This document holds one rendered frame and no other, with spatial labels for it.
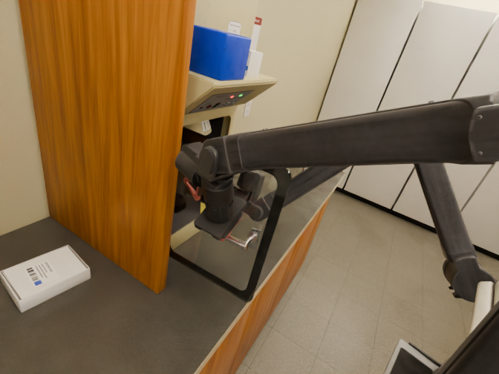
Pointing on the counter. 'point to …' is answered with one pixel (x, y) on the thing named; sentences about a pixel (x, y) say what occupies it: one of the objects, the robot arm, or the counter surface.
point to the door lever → (242, 240)
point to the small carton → (253, 63)
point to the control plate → (221, 100)
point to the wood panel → (111, 120)
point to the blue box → (219, 53)
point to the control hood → (202, 83)
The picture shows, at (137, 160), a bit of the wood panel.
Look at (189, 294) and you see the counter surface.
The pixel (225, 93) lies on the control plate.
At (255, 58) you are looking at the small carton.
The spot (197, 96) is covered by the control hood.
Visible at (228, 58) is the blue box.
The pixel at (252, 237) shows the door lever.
